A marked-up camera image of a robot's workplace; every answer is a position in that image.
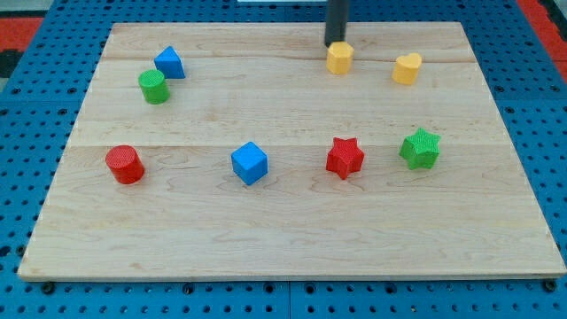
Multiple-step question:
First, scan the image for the green cylinder block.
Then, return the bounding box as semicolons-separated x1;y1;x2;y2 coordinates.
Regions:
138;69;170;105

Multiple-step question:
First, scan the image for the blue triangle block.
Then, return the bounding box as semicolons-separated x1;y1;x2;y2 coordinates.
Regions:
153;46;186;79

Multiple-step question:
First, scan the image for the red cylinder block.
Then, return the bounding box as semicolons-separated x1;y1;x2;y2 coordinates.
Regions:
105;145;145;184

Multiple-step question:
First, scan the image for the blue cube block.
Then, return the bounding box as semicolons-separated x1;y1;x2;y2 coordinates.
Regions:
230;142;268;185

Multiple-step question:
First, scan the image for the yellow heart block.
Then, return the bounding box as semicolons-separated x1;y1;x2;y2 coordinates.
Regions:
392;52;423;85

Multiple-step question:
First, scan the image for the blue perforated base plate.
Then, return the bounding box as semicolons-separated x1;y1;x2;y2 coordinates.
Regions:
1;0;566;318

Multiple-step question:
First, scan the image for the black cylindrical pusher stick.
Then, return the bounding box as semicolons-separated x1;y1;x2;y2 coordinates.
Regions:
324;0;349;47

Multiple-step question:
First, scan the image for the red star block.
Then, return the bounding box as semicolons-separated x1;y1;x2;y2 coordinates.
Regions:
326;137;365;180

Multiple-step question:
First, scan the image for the light wooden board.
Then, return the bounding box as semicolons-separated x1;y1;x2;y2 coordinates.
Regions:
19;22;566;282

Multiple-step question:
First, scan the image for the yellow hexagon block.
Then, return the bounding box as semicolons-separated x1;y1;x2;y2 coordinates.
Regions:
326;42;354;74

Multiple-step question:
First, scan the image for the green star block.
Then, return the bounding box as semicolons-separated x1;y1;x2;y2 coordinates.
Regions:
399;128;441;170

